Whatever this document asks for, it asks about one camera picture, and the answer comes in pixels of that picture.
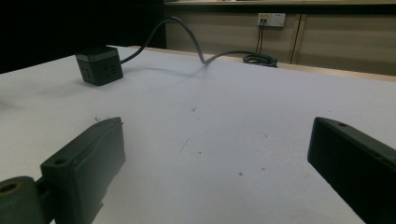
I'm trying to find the black plug cables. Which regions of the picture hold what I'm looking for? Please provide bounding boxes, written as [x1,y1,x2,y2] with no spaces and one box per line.
[255,18,268,54]

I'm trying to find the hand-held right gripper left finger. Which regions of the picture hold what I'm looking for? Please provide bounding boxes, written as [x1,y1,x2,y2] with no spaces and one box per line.
[40,117,127,224]

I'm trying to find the grey power strip cable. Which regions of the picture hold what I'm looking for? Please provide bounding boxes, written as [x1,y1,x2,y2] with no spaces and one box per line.
[120,16,278,68]

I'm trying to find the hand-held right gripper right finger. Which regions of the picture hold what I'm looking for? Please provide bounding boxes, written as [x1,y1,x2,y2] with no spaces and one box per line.
[306,117,396,224]

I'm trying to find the white wall socket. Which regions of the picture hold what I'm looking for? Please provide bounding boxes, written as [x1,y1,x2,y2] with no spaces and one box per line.
[257,12,287,28]

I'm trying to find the black cube power strip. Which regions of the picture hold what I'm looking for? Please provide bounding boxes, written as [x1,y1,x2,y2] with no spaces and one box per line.
[75,46,124,87]

